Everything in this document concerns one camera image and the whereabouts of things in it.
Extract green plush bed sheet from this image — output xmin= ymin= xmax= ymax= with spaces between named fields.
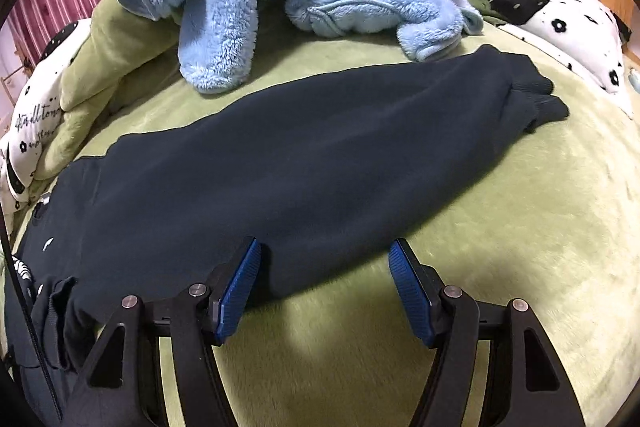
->
xmin=10 ymin=2 xmax=640 ymax=427

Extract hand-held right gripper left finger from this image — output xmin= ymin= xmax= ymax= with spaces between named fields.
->
xmin=62 ymin=237 xmax=262 ymax=427

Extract white flower print pillow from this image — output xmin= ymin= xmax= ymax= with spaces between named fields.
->
xmin=447 ymin=0 xmax=631 ymax=118

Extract green duvet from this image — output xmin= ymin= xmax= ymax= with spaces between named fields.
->
xmin=32 ymin=0 xmax=186 ymax=180

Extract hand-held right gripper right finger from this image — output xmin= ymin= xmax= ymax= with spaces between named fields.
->
xmin=389 ymin=238 xmax=586 ymax=427

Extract light blue fleece garment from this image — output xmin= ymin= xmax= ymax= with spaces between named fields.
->
xmin=114 ymin=0 xmax=483 ymax=94

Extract white strawberry print blanket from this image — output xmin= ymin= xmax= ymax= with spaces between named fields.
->
xmin=0 ymin=19 xmax=96 ymax=212

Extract dark navy pants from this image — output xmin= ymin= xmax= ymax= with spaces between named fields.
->
xmin=0 ymin=44 xmax=571 ymax=427

